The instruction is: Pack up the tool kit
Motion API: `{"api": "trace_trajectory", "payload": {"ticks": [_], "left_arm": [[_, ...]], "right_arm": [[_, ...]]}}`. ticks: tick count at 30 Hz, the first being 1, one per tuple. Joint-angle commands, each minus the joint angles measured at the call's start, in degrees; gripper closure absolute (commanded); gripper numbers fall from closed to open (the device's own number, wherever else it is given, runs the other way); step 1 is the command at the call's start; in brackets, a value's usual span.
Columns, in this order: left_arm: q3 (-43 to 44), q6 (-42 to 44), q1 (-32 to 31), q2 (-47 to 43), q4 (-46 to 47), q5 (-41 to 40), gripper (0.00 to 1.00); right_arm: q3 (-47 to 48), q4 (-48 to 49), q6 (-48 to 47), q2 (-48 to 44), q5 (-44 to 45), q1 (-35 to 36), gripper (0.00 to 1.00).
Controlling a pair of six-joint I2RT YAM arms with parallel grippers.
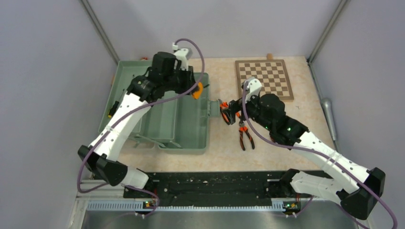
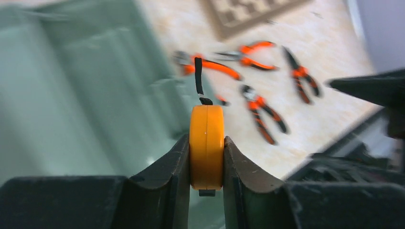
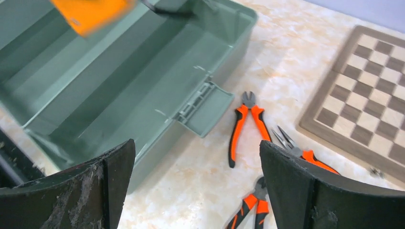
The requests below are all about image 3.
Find orange diagonal cutters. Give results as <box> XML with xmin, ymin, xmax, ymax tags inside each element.
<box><xmin>225</xmin><ymin>176</ymin><xmax>269</xmax><ymax>229</ymax></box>

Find wooden chessboard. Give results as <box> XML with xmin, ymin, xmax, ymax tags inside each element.
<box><xmin>297</xmin><ymin>25</ymin><xmax>405</xmax><ymax>185</ymax></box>

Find orange combination pliers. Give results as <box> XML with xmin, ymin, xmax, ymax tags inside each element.
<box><xmin>227</xmin><ymin>91</ymin><xmax>273</xmax><ymax>169</ymax></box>

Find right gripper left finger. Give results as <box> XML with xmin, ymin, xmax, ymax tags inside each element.
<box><xmin>0</xmin><ymin>139</ymin><xmax>136</xmax><ymax>229</ymax></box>

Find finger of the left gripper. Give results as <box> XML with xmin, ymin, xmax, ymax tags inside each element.
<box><xmin>0</xmin><ymin>131</ymin><xmax>44</xmax><ymax>188</ymax></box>

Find green plastic toolbox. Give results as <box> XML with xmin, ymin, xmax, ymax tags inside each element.
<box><xmin>0</xmin><ymin>0</ymin><xmax>257</xmax><ymax>192</ymax></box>

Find orange tape measure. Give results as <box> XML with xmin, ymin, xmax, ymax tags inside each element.
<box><xmin>50</xmin><ymin>0</ymin><xmax>138</xmax><ymax>37</ymax></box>

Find orange long nose pliers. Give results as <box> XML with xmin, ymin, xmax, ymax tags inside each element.
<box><xmin>272</xmin><ymin>126</ymin><xmax>340</xmax><ymax>175</ymax></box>

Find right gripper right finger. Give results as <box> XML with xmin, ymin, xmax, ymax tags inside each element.
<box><xmin>260</xmin><ymin>140</ymin><xmax>405</xmax><ymax>229</ymax></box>

